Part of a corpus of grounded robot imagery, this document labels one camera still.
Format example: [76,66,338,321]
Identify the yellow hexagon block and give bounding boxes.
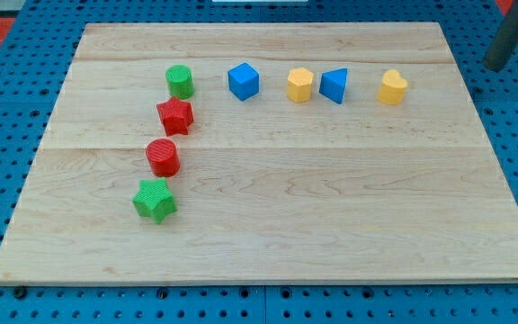
[286,67,314,103]

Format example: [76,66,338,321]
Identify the blue cube block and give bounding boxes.
[228,62,260,101]

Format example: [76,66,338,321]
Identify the green star block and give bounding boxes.
[132,177,177,224]

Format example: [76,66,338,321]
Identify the red star block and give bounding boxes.
[156,96,194,136]

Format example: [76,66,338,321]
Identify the yellow heart block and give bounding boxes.
[377,69,408,105]

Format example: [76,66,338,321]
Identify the blue triangle block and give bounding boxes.
[319,68,348,104]

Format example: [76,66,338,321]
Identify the green cylinder block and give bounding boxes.
[165,65,194,99]

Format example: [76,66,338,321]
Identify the wooden board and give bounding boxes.
[0,22,518,286]

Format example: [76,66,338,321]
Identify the red cylinder block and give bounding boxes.
[146,139,180,177]

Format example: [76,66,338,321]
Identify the dark grey robot pusher rod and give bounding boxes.
[483,0,518,72]

